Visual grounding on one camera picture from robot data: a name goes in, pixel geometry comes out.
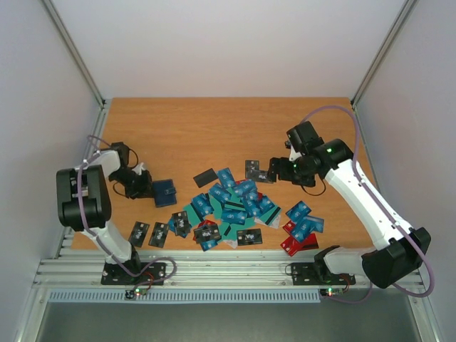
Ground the large teal card centre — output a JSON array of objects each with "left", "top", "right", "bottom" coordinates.
[{"left": 208, "top": 185, "right": 245, "bottom": 219}]

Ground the red card bottom right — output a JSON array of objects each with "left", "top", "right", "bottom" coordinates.
[{"left": 280, "top": 233, "right": 318, "bottom": 257}]

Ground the right controller board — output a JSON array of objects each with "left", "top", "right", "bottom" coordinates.
[{"left": 320, "top": 287, "right": 346, "bottom": 297}]

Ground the white card with red print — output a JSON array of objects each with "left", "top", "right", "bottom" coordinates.
[{"left": 224, "top": 239, "right": 238, "bottom": 249}]

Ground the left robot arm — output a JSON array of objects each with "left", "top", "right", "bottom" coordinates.
[{"left": 56, "top": 144, "right": 154, "bottom": 284}]

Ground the blue card bottom of pile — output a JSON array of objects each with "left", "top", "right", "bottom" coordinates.
[{"left": 199, "top": 240, "right": 219, "bottom": 252}]

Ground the blue card top of pile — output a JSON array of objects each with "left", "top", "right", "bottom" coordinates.
[{"left": 217, "top": 167, "right": 236, "bottom": 188}]

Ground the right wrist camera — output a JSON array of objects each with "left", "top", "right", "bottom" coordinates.
[{"left": 285, "top": 140, "right": 301, "bottom": 162}]

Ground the teal card with stripe bottom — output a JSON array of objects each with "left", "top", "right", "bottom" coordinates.
[{"left": 219, "top": 222, "right": 244, "bottom": 241}]

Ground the black vip card on red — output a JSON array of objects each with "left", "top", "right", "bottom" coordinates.
[{"left": 194, "top": 224, "right": 221, "bottom": 244}]

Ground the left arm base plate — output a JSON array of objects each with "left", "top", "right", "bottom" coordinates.
[{"left": 100, "top": 261, "right": 167, "bottom": 286}]

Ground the aluminium rail frame front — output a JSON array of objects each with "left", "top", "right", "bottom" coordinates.
[{"left": 32, "top": 249, "right": 425, "bottom": 289}]

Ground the blue card of pile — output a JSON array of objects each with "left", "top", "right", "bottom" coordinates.
[
  {"left": 217, "top": 167, "right": 236, "bottom": 188},
  {"left": 199, "top": 240, "right": 219, "bottom": 252}
]

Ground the controller board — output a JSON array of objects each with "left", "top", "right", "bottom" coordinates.
[
  {"left": 320, "top": 287, "right": 346, "bottom": 297},
  {"left": 124, "top": 289, "right": 148, "bottom": 300}
]

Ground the left controller board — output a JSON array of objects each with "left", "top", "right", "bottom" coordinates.
[{"left": 124, "top": 289, "right": 148, "bottom": 300}]

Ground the plain black card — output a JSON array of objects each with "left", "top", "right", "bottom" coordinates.
[{"left": 193, "top": 168, "right": 218, "bottom": 188}]

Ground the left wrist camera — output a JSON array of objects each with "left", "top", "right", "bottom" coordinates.
[{"left": 133, "top": 162, "right": 147, "bottom": 175}]

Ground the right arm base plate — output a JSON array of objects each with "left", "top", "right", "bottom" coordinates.
[{"left": 291, "top": 262, "right": 356, "bottom": 286}]

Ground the blue card right lower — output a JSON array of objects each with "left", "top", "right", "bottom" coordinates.
[{"left": 290, "top": 216, "right": 324, "bottom": 242}]

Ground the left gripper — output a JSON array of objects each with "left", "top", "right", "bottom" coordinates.
[{"left": 110, "top": 167, "right": 157, "bottom": 199}]

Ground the blue card right upper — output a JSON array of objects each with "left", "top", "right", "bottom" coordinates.
[{"left": 286, "top": 201, "right": 311, "bottom": 223}]

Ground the dark blue card holder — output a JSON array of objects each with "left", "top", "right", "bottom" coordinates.
[{"left": 152, "top": 179, "right": 177, "bottom": 208}]

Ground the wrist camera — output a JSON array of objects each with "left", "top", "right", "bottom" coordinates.
[
  {"left": 133, "top": 162, "right": 147, "bottom": 175},
  {"left": 285, "top": 140, "right": 301, "bottom": 162}
]

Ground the grey slotted cable duct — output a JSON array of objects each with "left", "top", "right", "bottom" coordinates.
[{"left": 48, "top": 289, "right": 321, "bottom": 304}]

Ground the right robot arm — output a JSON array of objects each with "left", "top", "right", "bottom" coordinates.
[{"left": 268, "top": 121, "right": 431, "bottom": 289}]

